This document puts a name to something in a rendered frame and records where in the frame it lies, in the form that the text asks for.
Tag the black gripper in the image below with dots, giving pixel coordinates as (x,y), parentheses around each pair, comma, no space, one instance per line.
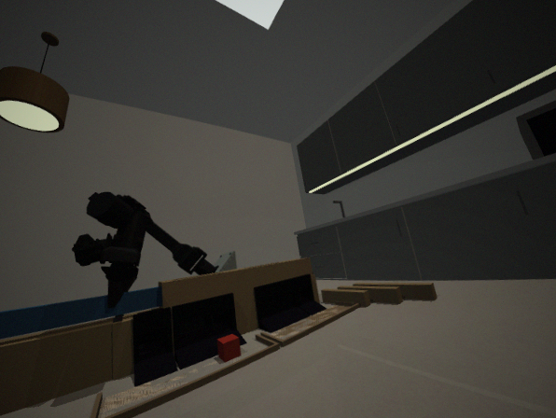
(123,255)

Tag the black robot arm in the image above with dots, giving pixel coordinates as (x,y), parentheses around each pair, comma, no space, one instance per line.
(126,213)

